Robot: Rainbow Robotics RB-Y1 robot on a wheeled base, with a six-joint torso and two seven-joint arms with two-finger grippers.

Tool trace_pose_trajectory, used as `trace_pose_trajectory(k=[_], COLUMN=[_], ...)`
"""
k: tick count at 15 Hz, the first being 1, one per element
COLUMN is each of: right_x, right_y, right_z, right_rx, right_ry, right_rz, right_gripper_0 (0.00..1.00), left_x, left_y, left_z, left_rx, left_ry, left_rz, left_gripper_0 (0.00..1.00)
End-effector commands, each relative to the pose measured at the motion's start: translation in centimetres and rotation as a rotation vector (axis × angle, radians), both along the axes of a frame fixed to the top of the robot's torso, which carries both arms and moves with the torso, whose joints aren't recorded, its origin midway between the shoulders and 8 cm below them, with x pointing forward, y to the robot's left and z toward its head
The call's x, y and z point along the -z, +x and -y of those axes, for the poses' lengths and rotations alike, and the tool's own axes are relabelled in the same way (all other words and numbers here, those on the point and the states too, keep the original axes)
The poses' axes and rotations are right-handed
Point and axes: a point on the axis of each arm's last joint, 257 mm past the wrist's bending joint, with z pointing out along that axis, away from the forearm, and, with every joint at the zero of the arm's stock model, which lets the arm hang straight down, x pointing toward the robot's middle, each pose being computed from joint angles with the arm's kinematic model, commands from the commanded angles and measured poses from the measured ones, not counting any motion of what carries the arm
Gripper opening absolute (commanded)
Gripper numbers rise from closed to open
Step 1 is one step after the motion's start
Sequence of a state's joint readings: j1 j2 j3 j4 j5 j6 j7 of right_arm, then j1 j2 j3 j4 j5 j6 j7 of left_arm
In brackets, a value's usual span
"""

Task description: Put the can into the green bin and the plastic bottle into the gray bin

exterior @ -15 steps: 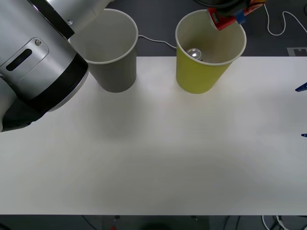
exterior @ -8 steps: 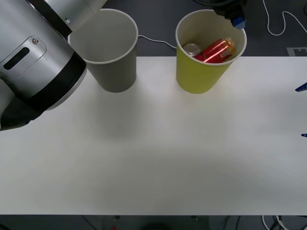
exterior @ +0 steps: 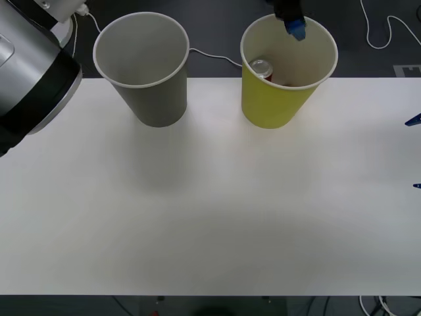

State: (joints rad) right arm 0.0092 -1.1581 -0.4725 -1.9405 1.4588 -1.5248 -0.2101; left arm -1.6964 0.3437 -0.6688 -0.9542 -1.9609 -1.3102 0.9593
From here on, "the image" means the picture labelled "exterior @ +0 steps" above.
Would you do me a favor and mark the white cable under table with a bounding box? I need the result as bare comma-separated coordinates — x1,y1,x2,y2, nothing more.
358,295,395,316

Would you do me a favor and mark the white wavy cable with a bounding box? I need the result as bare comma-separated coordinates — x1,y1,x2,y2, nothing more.
359,0,421,51

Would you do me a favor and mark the grey floor marker plate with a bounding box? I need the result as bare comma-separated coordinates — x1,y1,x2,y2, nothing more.
392,65,421,79

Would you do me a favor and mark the yellow-green plastic bin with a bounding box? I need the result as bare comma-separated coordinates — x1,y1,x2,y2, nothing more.
240,13,339,130

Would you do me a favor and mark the thin white looped cable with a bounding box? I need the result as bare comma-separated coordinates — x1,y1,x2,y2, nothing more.
70,14,79,60

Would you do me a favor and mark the grey plastic bin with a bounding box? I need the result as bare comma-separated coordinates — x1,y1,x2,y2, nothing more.
93,12,191,128

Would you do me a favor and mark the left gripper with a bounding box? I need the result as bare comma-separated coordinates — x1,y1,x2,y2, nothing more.
272,0,307,42

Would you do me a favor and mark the white power strip cable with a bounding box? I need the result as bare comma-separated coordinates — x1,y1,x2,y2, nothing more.
86,12,243,69

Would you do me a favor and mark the silver-topped drink can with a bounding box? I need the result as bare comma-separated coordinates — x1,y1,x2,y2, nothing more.
248,59,275,84

